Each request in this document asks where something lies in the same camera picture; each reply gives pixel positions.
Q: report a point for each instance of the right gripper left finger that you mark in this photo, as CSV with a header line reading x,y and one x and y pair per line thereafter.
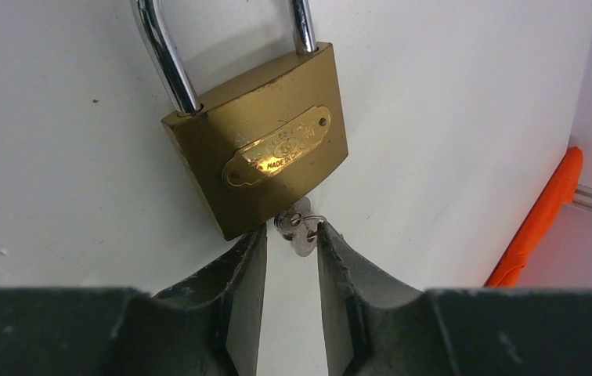
x,y
206,324

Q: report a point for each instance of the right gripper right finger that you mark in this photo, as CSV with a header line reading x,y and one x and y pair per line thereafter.
x,y
374,324

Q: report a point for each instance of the silver keys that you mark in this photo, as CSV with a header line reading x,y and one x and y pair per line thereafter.
x,y
299,225

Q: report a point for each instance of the large brass padlock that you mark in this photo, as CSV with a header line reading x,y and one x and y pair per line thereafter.
x,y
261,141

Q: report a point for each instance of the orange folded cloth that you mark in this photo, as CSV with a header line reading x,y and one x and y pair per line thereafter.
x,y
559,191

